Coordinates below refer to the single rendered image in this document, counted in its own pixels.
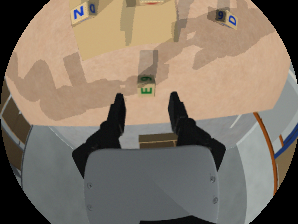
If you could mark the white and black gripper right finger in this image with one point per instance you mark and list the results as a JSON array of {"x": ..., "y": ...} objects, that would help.
[{"x": 192, "y": 134}]

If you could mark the tan flat mat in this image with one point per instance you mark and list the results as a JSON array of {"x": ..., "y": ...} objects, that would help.
[{"x": 124, "y": 23}]

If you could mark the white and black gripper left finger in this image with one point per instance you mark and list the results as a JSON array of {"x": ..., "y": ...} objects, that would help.
[{"x": 109, "y": 131}]

